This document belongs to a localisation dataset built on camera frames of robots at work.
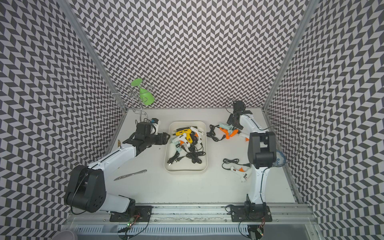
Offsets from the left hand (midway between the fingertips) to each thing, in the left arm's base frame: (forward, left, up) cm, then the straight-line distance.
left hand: (164, 136), depth 89 cm
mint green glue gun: (-2, -7, -7) cm, 10 cm away
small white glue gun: (+7, -20, -8) cm, 23 cm away
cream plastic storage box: (-13, -12, -13) cm, 23 cm away
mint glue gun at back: (+11, -42, -6) cm, 44 cm away
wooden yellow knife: (+2, +33, -11) cm, 35 cm away
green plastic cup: (+23, +13, +11) cm, 29 cm away
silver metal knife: (-18, +22, -14) cm, 31 cm away
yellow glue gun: (+8, -13, -6) cm, 16 cm away
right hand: (+13, -45, -4) cm, 47 cm away
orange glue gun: (+7, -41, -10) cm, 43 cm away
